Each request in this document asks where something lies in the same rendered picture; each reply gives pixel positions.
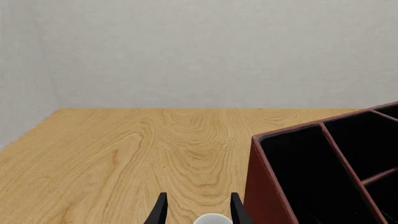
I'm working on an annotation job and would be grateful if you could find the red-brown desk caddy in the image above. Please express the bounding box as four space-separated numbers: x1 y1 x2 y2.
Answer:
243 101 398 224

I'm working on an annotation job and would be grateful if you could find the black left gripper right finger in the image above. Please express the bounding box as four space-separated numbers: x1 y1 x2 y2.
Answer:
230 192 255 224

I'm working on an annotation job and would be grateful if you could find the white mug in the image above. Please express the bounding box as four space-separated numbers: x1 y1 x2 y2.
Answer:
193 213 233 224

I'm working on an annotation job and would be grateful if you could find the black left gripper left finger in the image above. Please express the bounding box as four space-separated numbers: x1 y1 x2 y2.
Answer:
147 192 169 224

